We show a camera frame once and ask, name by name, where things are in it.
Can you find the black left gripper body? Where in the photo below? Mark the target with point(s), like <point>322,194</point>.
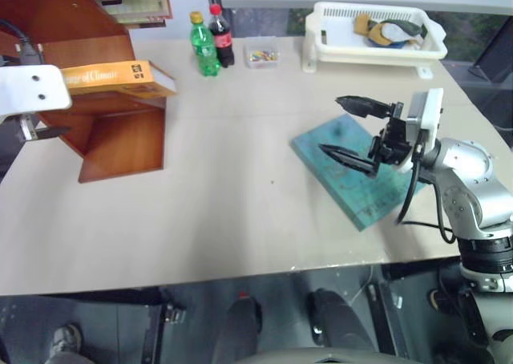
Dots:
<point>24,129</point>

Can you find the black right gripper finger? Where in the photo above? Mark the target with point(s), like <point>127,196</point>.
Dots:
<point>358,104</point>
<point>348,159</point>

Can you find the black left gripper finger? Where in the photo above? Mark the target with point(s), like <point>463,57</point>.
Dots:
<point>54,132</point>

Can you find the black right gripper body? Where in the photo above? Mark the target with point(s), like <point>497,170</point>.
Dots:
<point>394,139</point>

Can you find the teal book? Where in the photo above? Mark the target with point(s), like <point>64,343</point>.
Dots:
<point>344,179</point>

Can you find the brown wooden bookshelf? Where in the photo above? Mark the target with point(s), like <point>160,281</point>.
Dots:
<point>120,147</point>

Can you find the orange climate book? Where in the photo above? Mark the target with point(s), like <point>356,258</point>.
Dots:
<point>100,79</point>

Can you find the white basket stand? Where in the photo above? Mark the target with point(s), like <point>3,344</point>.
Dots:
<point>310,63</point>

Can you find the white plastic basket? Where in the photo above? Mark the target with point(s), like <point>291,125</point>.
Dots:
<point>336,35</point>

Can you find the white grey cloth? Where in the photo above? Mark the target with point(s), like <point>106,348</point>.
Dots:
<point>390,32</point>

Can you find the yellow cloth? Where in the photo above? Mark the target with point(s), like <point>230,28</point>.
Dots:
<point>362,24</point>

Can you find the dark green cloth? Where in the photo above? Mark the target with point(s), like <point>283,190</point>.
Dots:
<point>410,26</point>

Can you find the clear box of coloured clips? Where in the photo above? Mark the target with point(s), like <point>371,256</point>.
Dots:
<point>261,53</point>

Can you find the black stand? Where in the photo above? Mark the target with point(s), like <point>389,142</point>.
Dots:
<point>495,57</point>

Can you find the cola bottle red cap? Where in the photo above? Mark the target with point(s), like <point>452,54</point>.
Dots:
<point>222,39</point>

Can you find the stack of books on shelf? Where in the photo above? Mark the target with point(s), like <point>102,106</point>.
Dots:
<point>140,7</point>

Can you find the green soda bottle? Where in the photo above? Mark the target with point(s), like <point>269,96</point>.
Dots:
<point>204,47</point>

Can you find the grey robot torso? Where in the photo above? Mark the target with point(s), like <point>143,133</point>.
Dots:
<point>328,356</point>

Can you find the grey shoe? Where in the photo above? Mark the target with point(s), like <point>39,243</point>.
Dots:
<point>66,340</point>

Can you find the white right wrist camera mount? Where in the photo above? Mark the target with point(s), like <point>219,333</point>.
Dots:
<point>426,111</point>

